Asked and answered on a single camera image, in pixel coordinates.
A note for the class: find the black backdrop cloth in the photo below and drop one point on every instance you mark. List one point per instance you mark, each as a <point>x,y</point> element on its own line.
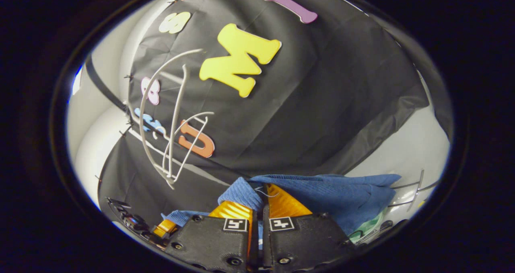
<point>322,104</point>

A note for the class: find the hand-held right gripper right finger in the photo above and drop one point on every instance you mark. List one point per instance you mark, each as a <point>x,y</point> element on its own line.
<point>305,240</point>

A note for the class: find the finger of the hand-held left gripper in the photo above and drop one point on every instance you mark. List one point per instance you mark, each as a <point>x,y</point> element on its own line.
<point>165,228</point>

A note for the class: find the black clothes rack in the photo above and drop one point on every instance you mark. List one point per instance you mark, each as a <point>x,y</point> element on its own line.
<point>106,87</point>

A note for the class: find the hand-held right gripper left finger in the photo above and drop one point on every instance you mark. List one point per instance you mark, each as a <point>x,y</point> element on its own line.
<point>209,240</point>

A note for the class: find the mint green laundry hamper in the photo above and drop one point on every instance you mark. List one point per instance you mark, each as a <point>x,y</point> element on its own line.
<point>368,226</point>

